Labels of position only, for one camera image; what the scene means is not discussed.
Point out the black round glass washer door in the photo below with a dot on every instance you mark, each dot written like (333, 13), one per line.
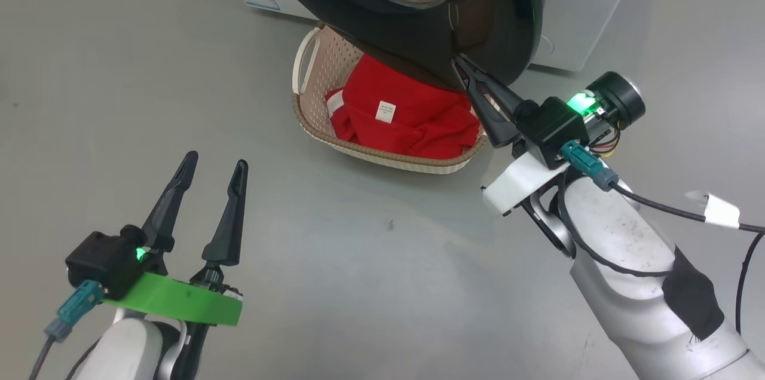
(490, 9)

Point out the red garment with white tag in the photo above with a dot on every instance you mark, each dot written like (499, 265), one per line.
(406, 93)

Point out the white washing machine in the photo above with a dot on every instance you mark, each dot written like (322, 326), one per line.
(597, 3)

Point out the red white striped jersey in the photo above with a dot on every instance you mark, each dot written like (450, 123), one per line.
(418, 144)

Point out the cream perforated laundry basket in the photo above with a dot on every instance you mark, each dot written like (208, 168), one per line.
(317, 69)

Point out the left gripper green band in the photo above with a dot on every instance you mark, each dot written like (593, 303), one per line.
(173, 302)

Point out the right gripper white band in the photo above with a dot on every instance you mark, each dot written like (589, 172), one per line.
(550, 129)

